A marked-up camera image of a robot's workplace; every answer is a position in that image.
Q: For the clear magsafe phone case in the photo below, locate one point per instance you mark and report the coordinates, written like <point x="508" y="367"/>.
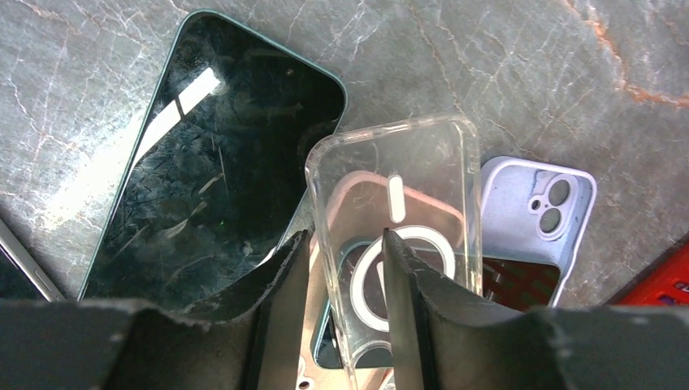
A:
<point x="418" y="178"/>

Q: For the black smartphone silver edge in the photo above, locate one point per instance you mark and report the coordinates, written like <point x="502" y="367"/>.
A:
<point x="21" y="276"/>

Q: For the dark green smartphone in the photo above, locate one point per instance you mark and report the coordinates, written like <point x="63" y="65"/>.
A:
<point x="218" y="169"/>

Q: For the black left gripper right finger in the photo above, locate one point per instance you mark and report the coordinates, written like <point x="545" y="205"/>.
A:
<point x="445" y="337"/>

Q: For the red plastic shopping basket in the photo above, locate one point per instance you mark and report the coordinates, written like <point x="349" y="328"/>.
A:
<point x="663" y="283"/>

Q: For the pink phone case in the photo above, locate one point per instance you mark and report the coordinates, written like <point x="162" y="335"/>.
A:
<point x="362" y="205"/>

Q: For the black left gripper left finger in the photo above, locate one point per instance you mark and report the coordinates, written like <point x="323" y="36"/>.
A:
<point x="248" y="336"/>

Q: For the lilac phone case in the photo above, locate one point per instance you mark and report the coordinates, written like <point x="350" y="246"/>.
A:
<point x="534" y="215"/>

